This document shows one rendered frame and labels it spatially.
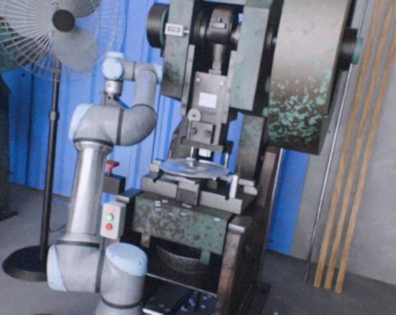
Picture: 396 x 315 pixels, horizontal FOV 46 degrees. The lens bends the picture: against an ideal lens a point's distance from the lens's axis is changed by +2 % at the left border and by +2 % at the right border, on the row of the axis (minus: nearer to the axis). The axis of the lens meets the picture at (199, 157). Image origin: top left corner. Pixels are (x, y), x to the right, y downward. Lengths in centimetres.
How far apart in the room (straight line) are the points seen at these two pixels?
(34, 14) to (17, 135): 175
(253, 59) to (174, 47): 32
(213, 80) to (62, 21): 78
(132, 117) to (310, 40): 58
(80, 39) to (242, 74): 85
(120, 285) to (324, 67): 86
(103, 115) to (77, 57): 102
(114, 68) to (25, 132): 225
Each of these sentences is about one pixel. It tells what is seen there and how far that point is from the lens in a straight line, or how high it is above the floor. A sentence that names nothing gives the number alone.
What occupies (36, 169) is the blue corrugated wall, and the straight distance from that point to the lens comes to 384.
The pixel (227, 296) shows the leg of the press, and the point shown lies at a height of 37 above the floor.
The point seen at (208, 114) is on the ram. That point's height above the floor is 101.
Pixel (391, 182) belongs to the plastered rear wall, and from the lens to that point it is 308.
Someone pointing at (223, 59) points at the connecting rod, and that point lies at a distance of 188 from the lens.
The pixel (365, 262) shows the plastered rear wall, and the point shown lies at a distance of 323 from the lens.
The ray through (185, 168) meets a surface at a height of 79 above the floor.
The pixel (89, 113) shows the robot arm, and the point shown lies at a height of 103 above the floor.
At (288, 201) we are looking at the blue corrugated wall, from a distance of 311.
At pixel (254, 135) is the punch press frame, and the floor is 92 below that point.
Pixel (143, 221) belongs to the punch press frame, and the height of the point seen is 55.
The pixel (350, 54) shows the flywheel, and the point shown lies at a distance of 178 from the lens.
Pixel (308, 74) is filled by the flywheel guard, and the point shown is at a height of 122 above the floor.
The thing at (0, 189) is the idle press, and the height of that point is 19.
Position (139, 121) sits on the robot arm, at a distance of 137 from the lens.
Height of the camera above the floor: 124
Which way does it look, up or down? 12 degrees down
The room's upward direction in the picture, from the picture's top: 8 degrees clockwise
